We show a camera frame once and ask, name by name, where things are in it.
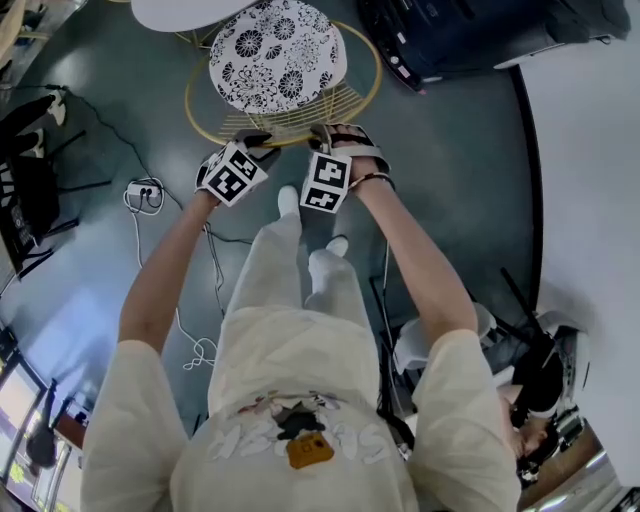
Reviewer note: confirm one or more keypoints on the black tripod stand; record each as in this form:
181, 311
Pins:
525, 305

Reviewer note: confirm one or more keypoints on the round white table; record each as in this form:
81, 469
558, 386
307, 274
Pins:
180, 12

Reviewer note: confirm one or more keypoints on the orange clip-on device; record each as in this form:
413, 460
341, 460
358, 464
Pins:
310, 452

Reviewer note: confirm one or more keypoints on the person's left forearm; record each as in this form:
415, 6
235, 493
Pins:
165, 265

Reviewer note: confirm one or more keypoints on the black floor cleaning machine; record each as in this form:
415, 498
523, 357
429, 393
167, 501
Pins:
475, 40

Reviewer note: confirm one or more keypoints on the person's cream shirt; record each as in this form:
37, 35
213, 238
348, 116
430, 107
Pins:
280, 360

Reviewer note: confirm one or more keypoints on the person's cream trousers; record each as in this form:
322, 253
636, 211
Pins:
270, 270

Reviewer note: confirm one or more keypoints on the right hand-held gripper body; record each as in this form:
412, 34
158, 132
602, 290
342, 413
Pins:
325, 182

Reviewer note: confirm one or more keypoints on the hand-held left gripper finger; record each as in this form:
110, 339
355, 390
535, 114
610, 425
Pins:
255, 137

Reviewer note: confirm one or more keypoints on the floral round seat cushion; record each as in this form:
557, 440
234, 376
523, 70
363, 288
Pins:
275, 55

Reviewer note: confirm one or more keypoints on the person's right hand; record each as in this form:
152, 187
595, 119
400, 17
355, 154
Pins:
350, 136

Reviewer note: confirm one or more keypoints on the person's right forearm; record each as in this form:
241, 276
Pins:
420, 260

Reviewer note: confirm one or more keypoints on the white plastic chair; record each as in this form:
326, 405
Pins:
415, 345

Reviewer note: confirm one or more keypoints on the white power strip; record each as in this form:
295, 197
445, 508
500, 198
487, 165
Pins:
145, 190

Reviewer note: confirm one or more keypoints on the person's white shoe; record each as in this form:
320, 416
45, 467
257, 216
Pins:
289, 200
337, 246

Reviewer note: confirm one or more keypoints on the person's white left shoe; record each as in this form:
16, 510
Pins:
289, 200

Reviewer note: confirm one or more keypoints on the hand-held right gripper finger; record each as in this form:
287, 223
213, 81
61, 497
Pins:
321, 139

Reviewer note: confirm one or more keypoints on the light wooden table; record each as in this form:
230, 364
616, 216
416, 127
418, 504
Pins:
20, 25

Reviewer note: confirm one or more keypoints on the black folding chair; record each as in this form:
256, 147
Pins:
35, 200

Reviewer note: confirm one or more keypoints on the person's white right shoe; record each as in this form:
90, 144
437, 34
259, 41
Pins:
337, 246

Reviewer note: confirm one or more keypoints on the brown wooden table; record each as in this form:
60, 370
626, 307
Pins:
70, 432

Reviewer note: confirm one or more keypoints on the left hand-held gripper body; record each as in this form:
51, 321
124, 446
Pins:
232, 175

